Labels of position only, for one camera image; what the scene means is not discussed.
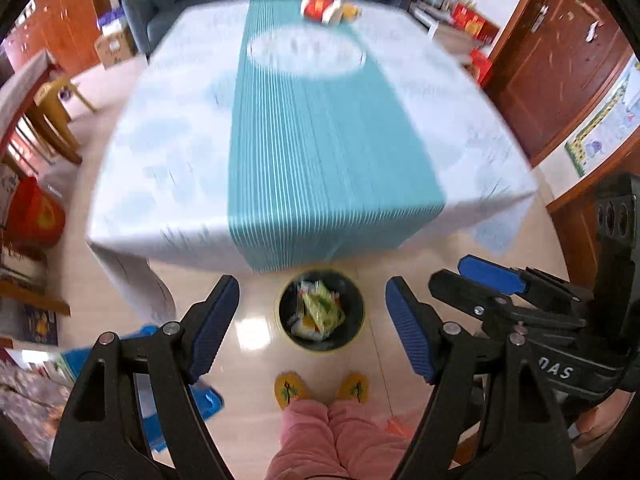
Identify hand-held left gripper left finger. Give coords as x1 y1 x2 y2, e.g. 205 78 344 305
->
48 275 241 480

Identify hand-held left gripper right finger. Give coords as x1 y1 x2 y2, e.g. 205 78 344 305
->
385 276 573 480

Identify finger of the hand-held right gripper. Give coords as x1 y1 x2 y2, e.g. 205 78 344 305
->
457 255 596 307
429 269 521 333

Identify round dark trash bin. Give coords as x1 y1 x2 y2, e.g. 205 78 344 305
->
276 270 367 352

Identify yellow slipper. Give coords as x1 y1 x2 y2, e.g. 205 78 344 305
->
337 371 371 403
274 371 312 411

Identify blue plastic stool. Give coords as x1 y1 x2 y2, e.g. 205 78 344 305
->
65 322 223 453

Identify green yellow snack bag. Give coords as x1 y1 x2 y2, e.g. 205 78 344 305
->
299 281 347 335

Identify orange object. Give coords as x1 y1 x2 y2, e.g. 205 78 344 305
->
386 417 416 438

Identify pink trouser legs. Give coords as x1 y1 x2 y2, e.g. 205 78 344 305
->
267 400 336 480

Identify floral printed cloth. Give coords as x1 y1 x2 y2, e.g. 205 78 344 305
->
0 360 71 441

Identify small red gift box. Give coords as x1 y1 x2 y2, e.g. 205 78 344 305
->
470 49 493 88

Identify red bucket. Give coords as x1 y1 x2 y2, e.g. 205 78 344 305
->
5 177 66 247

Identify brown wooden door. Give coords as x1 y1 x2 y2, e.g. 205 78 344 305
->
482 0 636 166

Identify white low cabinet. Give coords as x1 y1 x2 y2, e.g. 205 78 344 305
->
412 2 481 53

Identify large red gift box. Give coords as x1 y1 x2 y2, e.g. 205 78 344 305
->
450 2 501 43

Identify yellow plastic stool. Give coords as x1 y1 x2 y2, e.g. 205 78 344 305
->
25 76 96 151

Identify cardboard box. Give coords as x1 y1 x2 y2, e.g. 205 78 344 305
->
94 30 138 70

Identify red wooden table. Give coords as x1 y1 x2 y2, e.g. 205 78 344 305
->
0 51 83 171

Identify red white cylindrical can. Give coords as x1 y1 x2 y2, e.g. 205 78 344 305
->
300 0 346 23

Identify purple box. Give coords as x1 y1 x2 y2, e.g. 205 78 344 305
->
96 9 126 31

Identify dark teal sofa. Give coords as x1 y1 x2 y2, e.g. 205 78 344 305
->
122 0 416 56

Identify wooden cabinet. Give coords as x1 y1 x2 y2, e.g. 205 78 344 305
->
0 0 113 78

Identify wall poster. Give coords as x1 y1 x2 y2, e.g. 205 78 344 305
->
564 57 640 178

